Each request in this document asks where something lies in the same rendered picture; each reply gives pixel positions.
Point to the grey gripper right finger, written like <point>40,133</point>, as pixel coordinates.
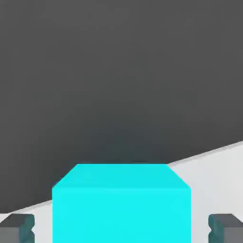
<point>227,228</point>

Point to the small cyan cube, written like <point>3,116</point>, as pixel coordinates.
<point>121,205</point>

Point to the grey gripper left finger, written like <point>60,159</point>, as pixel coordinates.
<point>15,227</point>

